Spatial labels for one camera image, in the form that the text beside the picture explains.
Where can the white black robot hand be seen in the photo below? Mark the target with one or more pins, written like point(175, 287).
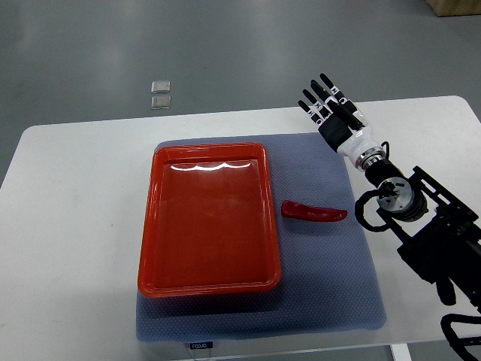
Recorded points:
point(342, 125)

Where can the red pepper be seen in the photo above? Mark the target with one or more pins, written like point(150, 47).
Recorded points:
point(299, 211)

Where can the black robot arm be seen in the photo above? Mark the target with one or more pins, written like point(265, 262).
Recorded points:
point(440, 241)

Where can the red plastic tray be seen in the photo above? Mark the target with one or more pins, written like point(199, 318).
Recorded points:
point(210, 226)

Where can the cardboard box corner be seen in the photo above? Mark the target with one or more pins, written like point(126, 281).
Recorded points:
point(454, 8)

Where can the upper floor metal plate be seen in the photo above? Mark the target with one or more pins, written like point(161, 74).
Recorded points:
point(160, 86)

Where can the blue-grey textured mat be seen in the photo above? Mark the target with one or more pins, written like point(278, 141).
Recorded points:
point(328, 280)

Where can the white table leg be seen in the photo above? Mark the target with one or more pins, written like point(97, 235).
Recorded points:
point(400, 352)

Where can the black mat label tag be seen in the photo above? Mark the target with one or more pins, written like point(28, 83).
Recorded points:
point(202, 345)

